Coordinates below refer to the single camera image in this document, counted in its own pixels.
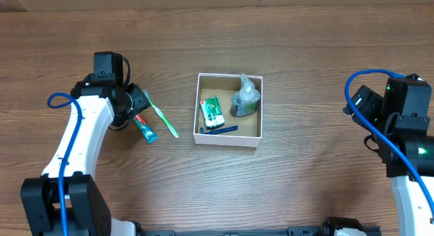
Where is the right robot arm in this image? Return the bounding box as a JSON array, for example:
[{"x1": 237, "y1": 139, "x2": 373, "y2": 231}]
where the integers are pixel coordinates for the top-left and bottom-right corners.
[{"x1": 342, "y1": 69, "x2": 433, "y2": 235}]

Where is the clear soap pump bottle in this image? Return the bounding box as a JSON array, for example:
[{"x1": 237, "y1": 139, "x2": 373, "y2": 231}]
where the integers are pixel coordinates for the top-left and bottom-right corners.
[{"x1": 230, "y1": 73, "x2": 260, "y2": 117}]

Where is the Colgate toothpaste tube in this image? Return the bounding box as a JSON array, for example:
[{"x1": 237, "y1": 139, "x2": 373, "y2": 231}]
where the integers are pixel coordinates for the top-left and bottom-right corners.
[{"x1": 134, "y1": 114, "x2": 158, "y2": 144}]

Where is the white cardboard box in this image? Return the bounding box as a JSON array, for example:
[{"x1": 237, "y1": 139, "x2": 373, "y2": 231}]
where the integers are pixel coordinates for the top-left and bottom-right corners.
[{"x1": 193, "y1": 73, "x2": 263, "y2": 148}]

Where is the green white soap bar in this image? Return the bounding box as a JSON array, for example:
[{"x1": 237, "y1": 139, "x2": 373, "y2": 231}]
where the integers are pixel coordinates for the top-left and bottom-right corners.
[{"x1": 199, "y1": 96, "x2": 225, "y2": 130}]

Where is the right blue cable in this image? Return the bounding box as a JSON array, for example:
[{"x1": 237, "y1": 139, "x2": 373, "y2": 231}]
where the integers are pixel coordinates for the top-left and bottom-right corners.
[{"x1": 344, "y1": 68, "x2": 434, "y2": 218}]

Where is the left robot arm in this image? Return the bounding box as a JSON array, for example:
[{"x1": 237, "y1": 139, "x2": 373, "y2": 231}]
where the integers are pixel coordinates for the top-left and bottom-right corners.
[{"x1": 20, "y1": 52, "x2": 150, "y2": 236}]

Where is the blue disposable razor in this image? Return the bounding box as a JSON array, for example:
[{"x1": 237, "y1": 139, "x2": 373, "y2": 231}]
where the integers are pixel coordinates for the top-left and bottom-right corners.
[{"x1": 199, "y1": 125, "x2": 239, "y2": 135}]

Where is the green toothbrush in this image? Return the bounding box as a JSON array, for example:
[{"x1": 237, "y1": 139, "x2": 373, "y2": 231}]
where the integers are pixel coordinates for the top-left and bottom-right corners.
[{"x1": 143, "y1": 90, "x2": 179, "y2": 138}]

